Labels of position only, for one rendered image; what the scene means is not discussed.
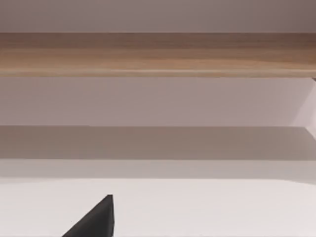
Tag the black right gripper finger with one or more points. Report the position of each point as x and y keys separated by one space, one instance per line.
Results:
x=100 y=219

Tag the wooden shelf board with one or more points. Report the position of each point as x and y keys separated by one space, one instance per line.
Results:
x=158 y=54

